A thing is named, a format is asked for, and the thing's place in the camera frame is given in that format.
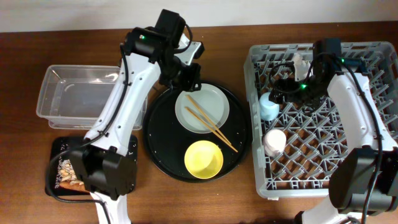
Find wooden chopstick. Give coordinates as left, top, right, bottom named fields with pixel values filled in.
left=185, top=107, right=238, bottom=153
left=186, top=95, right=231, bottom=144

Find blue cup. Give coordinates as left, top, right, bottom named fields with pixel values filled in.
left=259, top=92, right=280, bottom=121

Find pink cup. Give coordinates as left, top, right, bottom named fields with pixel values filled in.
left=263, top=129, right=287, bottom=157

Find yellow bowl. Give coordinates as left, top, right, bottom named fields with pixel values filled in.
left=184, top=140, right=224, bottom=179

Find food scraps with rice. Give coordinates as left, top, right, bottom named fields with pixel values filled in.
left=54, top=138, right=137, bottom=189

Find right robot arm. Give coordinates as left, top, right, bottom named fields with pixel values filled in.
left=269, top=38, right=397, bottom=223

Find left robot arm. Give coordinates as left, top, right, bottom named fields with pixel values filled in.
left=68, top=9, right=204, bottom=223

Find grey dishwasher rack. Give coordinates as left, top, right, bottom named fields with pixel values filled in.
left=244, top=42, right=397, bottom=200

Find black rectangular waste tray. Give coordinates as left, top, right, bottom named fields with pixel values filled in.
left=47, top=135, right=138, bottom=196

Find grey ceramic plate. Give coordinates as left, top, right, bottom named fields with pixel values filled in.
left=175, top=83, right=229, bottom=134

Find round black serving tray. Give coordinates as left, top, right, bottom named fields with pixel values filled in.
left=142, top=82, right=252, bottom=183

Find clear plastic bin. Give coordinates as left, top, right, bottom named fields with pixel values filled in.
left=35, top=64, right=149, bottom=131

